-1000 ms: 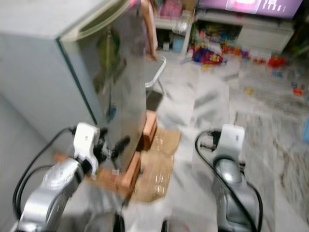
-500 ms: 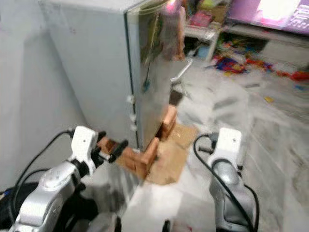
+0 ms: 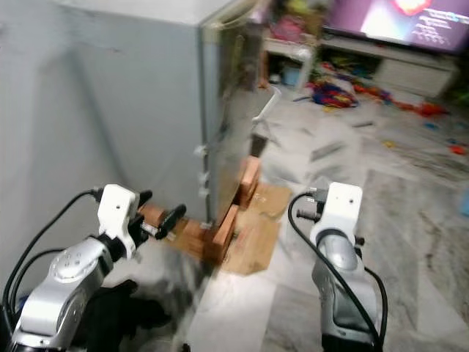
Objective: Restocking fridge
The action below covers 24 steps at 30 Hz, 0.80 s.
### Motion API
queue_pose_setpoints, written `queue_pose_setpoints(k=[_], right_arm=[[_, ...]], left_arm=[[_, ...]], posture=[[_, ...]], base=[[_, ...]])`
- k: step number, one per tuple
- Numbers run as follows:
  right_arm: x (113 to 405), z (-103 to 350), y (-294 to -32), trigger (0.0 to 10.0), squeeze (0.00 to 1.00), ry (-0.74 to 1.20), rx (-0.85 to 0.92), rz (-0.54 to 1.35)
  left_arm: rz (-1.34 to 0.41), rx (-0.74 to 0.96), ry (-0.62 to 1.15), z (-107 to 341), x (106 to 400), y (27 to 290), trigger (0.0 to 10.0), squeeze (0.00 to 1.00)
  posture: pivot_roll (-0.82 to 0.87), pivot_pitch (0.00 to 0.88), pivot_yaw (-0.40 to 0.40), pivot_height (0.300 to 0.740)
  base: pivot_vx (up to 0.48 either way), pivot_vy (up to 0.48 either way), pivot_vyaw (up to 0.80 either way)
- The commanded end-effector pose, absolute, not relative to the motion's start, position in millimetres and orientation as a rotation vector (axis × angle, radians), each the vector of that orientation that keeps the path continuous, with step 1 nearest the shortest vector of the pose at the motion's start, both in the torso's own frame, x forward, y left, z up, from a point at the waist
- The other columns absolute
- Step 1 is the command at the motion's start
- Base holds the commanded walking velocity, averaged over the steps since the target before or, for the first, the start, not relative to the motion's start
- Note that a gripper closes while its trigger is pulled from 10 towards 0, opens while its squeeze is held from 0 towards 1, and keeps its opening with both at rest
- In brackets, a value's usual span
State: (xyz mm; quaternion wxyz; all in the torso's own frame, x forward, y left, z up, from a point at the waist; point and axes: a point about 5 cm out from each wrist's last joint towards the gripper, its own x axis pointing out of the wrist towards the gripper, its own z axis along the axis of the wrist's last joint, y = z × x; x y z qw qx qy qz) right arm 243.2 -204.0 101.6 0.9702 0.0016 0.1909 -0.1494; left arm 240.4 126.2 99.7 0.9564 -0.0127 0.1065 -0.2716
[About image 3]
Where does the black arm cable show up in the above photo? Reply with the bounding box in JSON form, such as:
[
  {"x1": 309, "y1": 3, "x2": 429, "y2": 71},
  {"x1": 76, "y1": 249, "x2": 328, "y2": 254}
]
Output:
[
  {"x1": 287, "y1": 191, "x2": 389, "y2": 349},
  {"x1": 1, "y1": 188, "x2": 102, "y2": 345}
]

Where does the small red toy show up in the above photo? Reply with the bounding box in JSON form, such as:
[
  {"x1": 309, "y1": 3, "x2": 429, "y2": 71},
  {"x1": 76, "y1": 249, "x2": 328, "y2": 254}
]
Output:
[{"x1": 414, "y1": 101, "x2": 448, "y2": 118}]

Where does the grey fridge door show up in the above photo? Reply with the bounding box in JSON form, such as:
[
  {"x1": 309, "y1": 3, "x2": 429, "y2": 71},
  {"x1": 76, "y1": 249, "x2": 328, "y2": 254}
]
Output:
[{"x1": 202, "y1": 0, "x2": 266, "y2": 246}]

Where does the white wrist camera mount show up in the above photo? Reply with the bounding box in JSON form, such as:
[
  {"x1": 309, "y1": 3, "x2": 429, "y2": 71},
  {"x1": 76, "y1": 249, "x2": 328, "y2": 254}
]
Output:
[
  {"x1": 97, "y1": 183, "x2": 141, "y2": 259},
  {"x1": 309, "y1": 182, "x2": 364, "y2": 243}
]

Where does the red brown brick stack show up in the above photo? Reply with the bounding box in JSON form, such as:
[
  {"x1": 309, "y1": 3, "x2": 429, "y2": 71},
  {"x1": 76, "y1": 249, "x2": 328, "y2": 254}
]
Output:
[
  {"x1": 236, "y1": 155, "x2": 263, "y2": 210},
  {"x1": 143, "y1": 204, "x2": 239, "y2": 266}
]

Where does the flat screen television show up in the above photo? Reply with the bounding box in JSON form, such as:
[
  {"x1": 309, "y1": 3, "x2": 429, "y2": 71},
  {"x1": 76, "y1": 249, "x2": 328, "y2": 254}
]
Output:
[{"x1": 322, "y1": 0, "x2": 469, "y2": 54}]

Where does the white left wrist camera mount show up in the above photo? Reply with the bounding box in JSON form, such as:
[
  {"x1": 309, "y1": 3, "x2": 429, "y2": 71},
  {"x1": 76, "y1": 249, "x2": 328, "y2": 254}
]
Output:
[{"x1": 97, "y1": 183, "x2": 141, "y2": 259}]

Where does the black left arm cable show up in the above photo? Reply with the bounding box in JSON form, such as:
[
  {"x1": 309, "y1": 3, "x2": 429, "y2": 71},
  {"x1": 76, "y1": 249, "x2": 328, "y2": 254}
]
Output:
[{"x1": 1, "y1": 188, "x2": 102, "y2": 345}]

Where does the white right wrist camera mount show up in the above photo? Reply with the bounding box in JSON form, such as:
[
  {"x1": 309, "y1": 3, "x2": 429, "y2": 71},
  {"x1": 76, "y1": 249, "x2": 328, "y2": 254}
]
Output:
[{"x1": 309, "y1": 182, "x2": 364, "y2": 243}]

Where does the small grey fridge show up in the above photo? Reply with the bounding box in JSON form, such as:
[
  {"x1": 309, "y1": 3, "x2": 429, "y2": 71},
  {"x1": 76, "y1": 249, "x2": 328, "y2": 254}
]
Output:
[{"x1": 55, "y1": 0, "x2": 228, "y2": 221}]

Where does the small blue bucket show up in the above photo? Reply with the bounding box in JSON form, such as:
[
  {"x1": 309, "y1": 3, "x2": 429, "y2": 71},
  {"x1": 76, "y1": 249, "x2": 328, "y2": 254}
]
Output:
[{"x1": 278, "y1": 60, "x2": 305, "y2": 87}]

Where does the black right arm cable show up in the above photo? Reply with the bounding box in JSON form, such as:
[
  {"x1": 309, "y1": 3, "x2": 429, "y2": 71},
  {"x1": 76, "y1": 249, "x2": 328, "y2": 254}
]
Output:
[{"x1": 287, "y1": 191, "x2": 389, "y2": 349}]

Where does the red blue toy pile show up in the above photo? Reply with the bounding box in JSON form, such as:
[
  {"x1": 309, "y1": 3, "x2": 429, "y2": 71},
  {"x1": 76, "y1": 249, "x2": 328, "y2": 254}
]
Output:
[{"x1": 306, "y1": 81, "x2": 360, "y2": 111}]

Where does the white television stand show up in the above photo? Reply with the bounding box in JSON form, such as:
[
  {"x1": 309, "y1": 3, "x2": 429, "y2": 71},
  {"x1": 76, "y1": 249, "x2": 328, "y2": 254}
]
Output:
[{"x1": 264, "y1": 35, "x2": 469, "y2": 100}]

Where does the brown cardboard sheet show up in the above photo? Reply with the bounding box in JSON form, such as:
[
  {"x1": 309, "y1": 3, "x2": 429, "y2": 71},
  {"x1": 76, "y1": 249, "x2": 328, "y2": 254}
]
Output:
[{"x1": 224, "y1": 182, "x2": 294, "y2": 276}]

